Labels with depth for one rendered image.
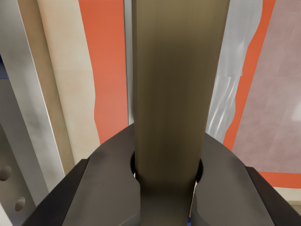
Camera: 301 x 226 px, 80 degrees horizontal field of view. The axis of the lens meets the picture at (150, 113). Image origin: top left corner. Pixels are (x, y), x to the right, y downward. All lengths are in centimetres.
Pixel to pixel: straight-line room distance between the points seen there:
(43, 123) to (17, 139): 161
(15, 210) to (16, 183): 4
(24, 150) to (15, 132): 19
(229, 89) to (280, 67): 7
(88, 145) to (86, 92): 10
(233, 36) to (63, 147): 29
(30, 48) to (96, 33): 8
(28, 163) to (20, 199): 164
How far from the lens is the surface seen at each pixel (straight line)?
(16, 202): 40
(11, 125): 184
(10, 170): 35
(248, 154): 35
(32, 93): 27
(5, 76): 38
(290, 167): 41
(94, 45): 26
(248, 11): 25
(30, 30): 26
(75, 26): 26
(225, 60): 25
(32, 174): 212
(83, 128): 31
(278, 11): 28
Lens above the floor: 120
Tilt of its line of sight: 62 degrees down
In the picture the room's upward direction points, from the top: 175 degrees counter-clockwise
